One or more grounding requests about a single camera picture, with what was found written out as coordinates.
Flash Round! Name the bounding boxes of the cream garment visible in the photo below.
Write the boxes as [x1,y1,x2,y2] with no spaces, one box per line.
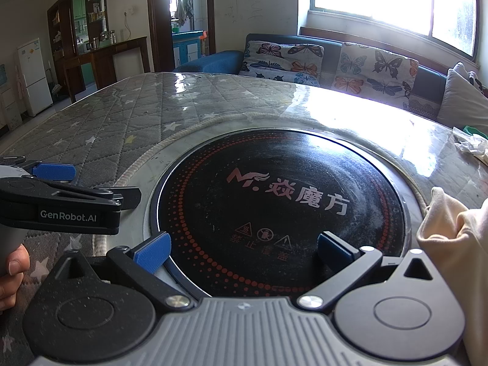
[415,186,488,366]

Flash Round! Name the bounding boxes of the green plastic bowl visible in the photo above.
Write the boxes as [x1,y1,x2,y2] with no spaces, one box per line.
[463,124,488,140]

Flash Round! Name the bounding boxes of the person's left hand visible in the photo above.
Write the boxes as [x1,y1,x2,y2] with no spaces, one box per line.
[0,243,31,312]

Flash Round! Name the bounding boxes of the white refrigerator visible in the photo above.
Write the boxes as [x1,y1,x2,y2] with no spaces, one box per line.
[17,38,53,117]

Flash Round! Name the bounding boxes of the grey pillow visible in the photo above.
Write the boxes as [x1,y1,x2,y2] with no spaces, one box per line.
[436,63,488,131]

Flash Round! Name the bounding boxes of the dark wooden shelf cabinet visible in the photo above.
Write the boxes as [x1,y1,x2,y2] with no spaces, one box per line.
[47,0,108,103]

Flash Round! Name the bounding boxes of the blue sofa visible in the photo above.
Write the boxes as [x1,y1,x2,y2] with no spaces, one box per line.
[173,34,448,120]

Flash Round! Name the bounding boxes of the blue kitchen cabinet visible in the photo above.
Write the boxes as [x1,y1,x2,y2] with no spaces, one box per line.
[172,30,209,66]

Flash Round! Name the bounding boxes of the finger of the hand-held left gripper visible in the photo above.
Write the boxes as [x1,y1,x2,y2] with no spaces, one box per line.
[46,181,142,210]
[15,162,78,184]

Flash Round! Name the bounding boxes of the butterfly print cushion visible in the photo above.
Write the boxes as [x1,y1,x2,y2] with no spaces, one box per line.
[330,42,419,110]
[239,40,325,87]

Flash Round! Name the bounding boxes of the hanging clothes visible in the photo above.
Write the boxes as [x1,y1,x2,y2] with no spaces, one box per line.
[173,0,196,28]

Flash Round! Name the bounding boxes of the black round heater plate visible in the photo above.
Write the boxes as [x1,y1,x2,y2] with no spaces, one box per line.
[150,130,407,299]

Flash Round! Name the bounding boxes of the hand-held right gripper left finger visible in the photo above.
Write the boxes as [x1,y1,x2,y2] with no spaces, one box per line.
[49,232,194,310]

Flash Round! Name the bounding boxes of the grey star quilted table cover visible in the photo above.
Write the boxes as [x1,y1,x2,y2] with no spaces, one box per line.
[0,72,488,366]

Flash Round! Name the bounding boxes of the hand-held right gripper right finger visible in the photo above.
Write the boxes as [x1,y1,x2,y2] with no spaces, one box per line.
[296,232,443,309]

